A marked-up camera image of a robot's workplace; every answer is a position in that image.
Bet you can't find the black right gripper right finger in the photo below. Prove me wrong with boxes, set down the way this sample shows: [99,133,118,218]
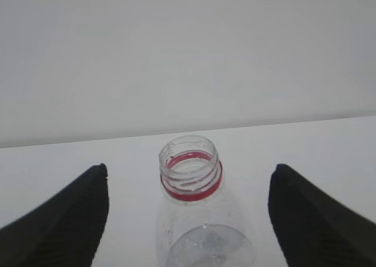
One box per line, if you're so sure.
[268,164,375,266]

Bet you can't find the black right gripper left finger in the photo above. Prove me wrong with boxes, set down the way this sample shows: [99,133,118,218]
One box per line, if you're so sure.
[1,164,109,266]

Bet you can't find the clear water bottle red label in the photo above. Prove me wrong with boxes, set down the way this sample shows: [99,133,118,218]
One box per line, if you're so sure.
[156,135,256,266]

